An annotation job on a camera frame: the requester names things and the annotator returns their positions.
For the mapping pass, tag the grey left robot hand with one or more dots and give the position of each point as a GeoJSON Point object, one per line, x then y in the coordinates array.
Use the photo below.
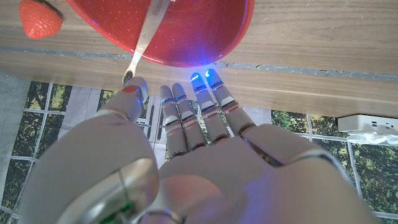
{"type": "Point", "coordinates": [217, 174]}

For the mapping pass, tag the red bowl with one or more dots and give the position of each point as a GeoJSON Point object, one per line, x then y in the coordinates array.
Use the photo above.
{"type": "Point", "coordinates": [192, 31]}

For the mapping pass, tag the wooden toothbrush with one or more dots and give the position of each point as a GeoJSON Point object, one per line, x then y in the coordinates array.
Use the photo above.
{"type": "Point", "coordinates": [149, 28]}

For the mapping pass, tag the printed window backdrop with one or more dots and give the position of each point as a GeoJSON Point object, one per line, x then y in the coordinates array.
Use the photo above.
{"type": "Point", "coordinates": [373, 174]}

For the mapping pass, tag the white power strip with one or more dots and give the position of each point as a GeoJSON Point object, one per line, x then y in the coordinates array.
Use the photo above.
{"type": "Point", "coordinates": [367, 123]}

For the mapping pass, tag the crumpled white tissue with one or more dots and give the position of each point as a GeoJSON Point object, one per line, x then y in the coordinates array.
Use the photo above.
{"type": "Point", "coordinates": [373, 137]}

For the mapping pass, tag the red toy strawberry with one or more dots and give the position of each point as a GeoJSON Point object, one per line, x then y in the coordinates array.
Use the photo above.
{"type": "Point", "coordinates": [40, 21]}

